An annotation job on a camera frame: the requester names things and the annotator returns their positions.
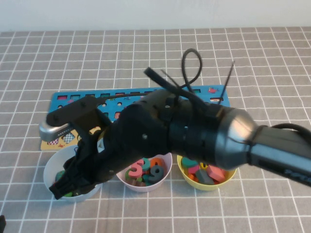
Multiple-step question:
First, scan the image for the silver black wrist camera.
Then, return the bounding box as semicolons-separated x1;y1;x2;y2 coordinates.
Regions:
38;95;103;142

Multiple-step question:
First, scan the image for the wide black cable strap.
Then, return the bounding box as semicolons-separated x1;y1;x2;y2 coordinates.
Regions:
144;67;195;98

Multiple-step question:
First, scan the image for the pale pink plastic bowl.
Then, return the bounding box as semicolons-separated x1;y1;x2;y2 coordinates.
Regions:
116;152;173;193

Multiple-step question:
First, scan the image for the colourful wooden number puzzle board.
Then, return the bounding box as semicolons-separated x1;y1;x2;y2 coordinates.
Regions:
40;84;230;152

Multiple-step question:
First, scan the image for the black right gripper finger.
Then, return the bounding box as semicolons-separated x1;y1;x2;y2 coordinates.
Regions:
72;179;98;197
49;174;81;200

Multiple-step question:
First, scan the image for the teal wooden number piece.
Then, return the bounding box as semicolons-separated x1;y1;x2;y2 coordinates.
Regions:
141;157;152;172

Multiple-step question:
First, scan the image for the salmon pink wooden shape piece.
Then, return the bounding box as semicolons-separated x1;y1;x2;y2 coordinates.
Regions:
206;165;226;183

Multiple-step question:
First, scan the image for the teal wooden heart piece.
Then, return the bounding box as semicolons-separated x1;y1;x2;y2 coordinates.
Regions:
181;157;199;168

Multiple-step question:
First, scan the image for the grey wooden trapezoid piece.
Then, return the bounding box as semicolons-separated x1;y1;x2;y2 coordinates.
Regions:
195;169;215;185

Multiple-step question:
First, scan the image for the pink wooden number five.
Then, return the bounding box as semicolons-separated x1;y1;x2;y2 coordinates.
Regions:
128;158;145;178

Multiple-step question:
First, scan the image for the brown wooden number piece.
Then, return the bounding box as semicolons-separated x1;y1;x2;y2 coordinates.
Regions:
126;179;147;187

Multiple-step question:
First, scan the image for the light blue plastic bowl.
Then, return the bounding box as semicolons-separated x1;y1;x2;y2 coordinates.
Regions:
43;145;104;203

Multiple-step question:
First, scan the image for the grey checked tablecloth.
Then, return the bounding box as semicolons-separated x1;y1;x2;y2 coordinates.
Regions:
0;26;311;233

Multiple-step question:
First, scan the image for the yellow plastic bowl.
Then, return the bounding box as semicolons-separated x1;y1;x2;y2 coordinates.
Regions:
176;154;238;191

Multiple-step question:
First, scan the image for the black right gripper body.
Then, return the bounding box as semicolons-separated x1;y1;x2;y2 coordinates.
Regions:
63;90;176;185

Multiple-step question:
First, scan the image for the dark grey wooden number nine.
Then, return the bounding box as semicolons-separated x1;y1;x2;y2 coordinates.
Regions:
148;165;164;185

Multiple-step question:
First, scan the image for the thin black zip tie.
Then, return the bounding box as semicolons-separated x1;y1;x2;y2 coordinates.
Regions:
223;60;236;96

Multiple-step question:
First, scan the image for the orange wooden number zero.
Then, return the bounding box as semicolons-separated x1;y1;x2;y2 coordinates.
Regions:
150;157;163;171

